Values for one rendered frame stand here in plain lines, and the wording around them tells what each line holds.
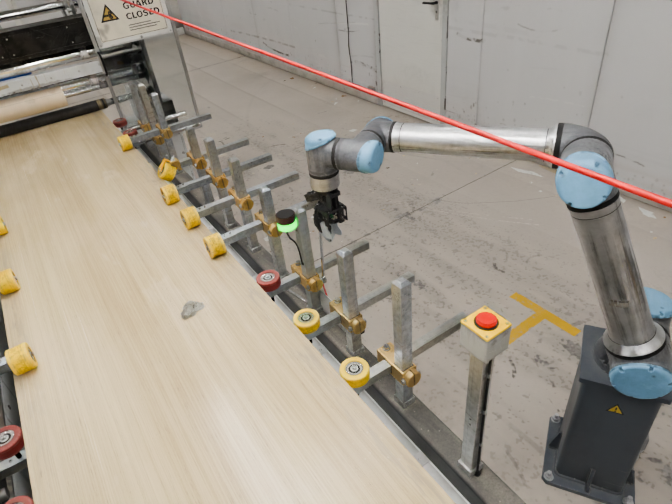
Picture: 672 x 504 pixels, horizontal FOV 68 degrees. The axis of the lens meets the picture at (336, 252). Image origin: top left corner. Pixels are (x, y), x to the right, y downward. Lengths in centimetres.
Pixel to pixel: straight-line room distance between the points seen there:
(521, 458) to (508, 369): 46
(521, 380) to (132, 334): 173
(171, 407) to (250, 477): 31
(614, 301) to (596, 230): 22
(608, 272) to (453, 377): 128
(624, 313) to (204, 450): 109
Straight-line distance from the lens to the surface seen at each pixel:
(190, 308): 165
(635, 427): 198
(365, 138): 142
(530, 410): 245
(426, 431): 149
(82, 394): 156
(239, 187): 202
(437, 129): 145
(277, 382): 137
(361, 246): 184
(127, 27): 360
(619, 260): 138
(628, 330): 151
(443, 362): 257
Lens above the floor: 194
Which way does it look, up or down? 36 degrees down
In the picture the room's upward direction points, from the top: 7 degrees counter-clockwise
